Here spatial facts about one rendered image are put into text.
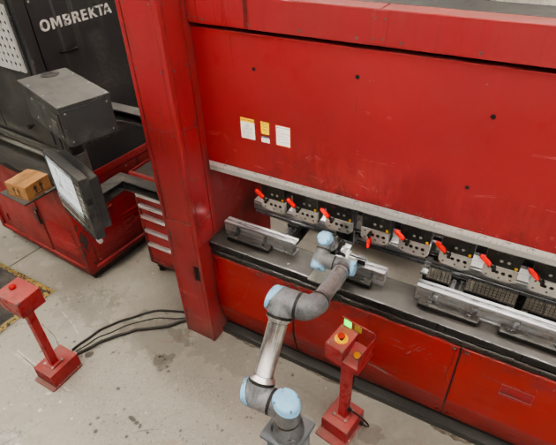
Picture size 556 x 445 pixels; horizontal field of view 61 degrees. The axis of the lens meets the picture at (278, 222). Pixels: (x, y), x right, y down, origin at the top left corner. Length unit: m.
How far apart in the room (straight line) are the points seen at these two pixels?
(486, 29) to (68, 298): 3.51
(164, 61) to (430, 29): 1.19
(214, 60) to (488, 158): 1.34
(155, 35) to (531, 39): 1.54
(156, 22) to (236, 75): 0.43
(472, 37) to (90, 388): 3.01
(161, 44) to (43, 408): 2.41
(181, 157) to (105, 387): 1.71
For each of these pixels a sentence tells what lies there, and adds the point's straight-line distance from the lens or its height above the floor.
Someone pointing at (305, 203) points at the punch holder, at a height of 1.29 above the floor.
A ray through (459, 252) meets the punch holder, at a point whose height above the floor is 1.27.
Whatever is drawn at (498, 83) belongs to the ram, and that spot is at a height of 2.08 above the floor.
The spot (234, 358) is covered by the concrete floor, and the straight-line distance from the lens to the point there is 3.45.
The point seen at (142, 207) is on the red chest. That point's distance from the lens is 3.72.
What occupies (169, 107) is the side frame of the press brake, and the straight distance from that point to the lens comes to 2.48.
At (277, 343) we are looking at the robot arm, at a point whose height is 1.15.
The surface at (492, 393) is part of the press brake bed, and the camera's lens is 2.84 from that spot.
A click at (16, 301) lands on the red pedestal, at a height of 0.80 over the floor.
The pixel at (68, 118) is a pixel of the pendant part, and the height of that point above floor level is 1.89.
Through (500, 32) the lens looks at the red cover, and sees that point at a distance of 1.91.
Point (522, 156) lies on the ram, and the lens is 2.08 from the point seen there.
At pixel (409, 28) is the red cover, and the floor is 2.24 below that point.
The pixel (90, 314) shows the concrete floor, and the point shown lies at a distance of 4.02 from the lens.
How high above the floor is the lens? 2.74
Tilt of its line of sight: 37 degrees down
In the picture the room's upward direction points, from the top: 2 degrees counter-clockwise
